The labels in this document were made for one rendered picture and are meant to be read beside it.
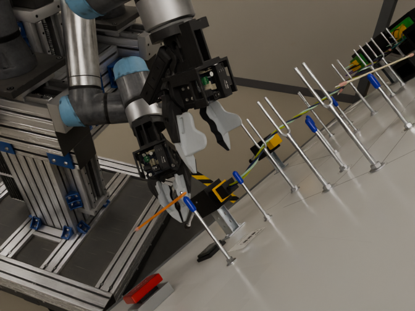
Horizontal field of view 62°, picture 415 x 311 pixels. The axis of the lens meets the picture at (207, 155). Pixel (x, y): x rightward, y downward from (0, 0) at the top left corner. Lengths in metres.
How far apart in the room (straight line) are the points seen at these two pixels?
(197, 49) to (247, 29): 2.69
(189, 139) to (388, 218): 0.31
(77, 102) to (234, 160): 1.73
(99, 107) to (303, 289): 0.67
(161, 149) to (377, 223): 0.46
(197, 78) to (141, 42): 0.89
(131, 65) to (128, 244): 1.10
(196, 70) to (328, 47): 2.69
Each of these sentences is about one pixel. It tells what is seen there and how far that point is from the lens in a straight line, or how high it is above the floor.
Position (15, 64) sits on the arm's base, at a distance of 1.05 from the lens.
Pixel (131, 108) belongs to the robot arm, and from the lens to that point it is 0.73.
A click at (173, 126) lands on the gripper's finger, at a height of 1.29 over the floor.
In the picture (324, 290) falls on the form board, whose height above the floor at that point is 1.38.
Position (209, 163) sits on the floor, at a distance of 2.42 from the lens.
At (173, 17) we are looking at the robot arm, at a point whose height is 1.43.
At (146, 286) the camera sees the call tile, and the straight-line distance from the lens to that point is 0.52.
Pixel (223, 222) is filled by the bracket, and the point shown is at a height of 1.12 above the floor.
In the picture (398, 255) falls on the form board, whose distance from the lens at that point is 0.23.
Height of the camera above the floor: 1.58
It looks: 39 degrees down
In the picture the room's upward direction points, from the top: straight up
